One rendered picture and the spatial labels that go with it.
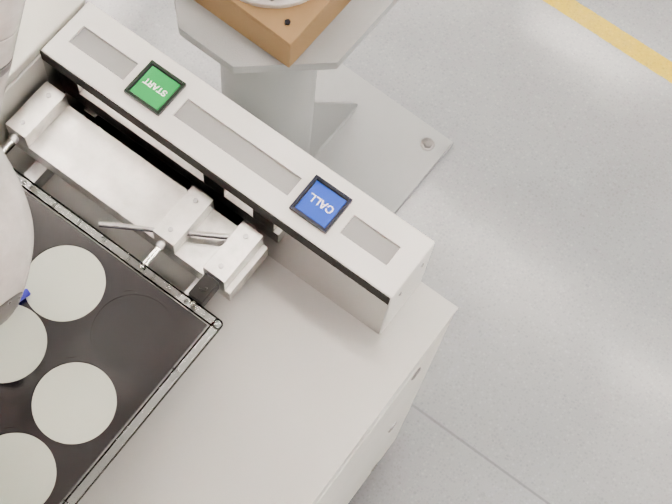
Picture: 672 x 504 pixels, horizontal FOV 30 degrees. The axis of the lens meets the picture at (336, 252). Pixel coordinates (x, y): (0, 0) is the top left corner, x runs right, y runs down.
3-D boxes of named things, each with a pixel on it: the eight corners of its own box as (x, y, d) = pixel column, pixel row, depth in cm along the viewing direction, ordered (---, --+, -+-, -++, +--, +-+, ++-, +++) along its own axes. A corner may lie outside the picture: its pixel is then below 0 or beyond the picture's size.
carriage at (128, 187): (230, 302, 160) (229, 294, 157) (12, 143, 166) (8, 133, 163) (268, 255, 163) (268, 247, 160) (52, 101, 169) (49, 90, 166)
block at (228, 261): (224, 290, 157) (224, 282, 155) (203, 275, 158) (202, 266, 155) (263, 244, 160) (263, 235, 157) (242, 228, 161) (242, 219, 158)
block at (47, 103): (28, 147, 163) (24, 137, 160) (8, 133, 163) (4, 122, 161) (69, 104, 165) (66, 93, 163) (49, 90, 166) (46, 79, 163)
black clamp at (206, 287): (202, 309, 156) (201, 302, 154) (188, 299, 156) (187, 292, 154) (219, 288, 157) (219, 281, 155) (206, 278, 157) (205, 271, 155)
